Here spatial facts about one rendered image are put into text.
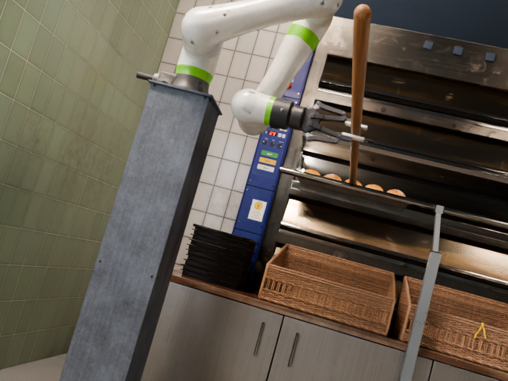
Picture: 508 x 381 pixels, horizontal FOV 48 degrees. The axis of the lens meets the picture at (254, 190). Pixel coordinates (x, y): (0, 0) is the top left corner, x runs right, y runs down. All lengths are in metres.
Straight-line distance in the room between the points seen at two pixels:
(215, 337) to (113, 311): 0.70
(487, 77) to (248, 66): 1.24
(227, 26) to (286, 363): 1.33
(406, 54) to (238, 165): 1.05
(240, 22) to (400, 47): 1.49
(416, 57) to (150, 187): 1.79
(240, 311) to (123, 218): 0.78
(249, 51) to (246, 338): 1.57
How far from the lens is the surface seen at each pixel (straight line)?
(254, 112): 1.77
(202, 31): 1.79
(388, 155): 2.82
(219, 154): 3.04
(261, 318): 2.38
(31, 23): 2.26
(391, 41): 3.17
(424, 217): 2.94
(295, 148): 2.99
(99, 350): 1.85
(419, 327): 2.31
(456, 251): 2.95
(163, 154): 1.82
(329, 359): 2.37
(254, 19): 1.83
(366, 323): 2.40
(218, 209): 2.99
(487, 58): 3.18
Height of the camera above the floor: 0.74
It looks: 7 degrees up
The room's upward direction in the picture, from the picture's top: 16 degrees clockwise
